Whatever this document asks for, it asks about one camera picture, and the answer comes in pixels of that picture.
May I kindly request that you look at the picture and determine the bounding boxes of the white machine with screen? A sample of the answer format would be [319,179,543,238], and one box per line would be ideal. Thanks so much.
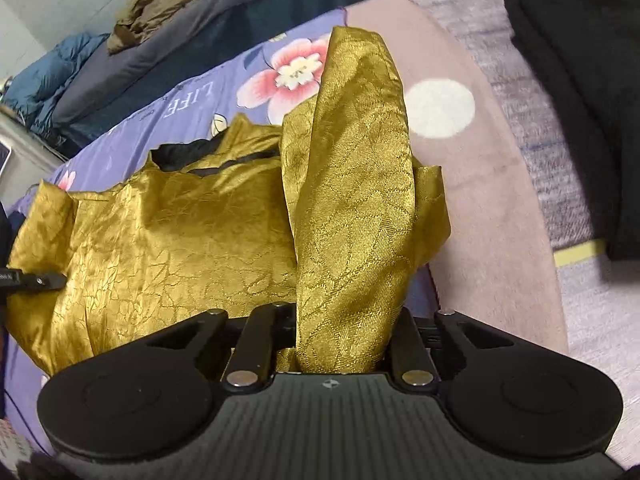
[0,104,66,212]

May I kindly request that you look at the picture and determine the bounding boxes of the pink blanket with white dot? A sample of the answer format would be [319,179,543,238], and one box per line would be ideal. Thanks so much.
[347,0,568,353]

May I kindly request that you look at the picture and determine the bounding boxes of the black folded t-shirt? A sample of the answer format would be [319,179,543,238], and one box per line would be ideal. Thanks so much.
[503,0,639,260]

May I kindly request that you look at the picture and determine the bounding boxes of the blue duvet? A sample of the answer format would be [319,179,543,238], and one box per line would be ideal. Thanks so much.
[1,32,107,138]

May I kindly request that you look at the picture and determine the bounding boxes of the teal massage bed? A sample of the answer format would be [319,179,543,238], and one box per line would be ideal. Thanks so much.
[52,0,361,158]

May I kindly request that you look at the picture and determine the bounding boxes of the purple floral bed sheet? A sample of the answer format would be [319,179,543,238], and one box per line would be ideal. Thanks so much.
[3,8,442,451]

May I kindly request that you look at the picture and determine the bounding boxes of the golden satin jacket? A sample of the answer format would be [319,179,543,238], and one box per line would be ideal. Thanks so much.
[4,25,452,377]

